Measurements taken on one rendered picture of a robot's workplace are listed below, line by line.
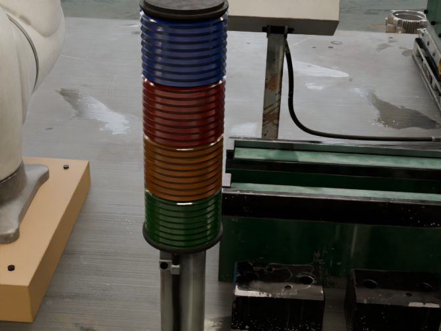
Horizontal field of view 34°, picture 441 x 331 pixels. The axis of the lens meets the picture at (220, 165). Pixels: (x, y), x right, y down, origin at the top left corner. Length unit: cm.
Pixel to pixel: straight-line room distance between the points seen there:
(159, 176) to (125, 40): 116
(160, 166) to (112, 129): 74
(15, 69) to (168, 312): 39
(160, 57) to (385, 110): 93
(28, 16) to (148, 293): 40
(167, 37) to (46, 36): 57
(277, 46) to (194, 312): 55
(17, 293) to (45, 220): 13
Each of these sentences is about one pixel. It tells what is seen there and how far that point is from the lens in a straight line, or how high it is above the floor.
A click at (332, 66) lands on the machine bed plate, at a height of 80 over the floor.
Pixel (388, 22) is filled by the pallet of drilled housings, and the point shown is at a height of 31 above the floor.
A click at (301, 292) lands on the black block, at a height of 86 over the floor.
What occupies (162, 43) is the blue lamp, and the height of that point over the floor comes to 120.
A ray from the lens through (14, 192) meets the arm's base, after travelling 93.
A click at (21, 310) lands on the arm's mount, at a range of 85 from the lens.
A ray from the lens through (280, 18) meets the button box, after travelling 103.
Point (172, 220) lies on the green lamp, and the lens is 54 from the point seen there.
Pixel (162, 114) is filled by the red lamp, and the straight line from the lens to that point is 50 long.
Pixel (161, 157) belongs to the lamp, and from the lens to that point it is 52.
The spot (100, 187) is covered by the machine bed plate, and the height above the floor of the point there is 80.
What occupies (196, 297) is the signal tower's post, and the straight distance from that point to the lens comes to 61.
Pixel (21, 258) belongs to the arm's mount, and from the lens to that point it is 87.
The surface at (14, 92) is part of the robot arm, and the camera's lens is 89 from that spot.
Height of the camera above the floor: 136
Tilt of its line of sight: 29 degrees down
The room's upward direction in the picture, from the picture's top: 2 degrees clockwise
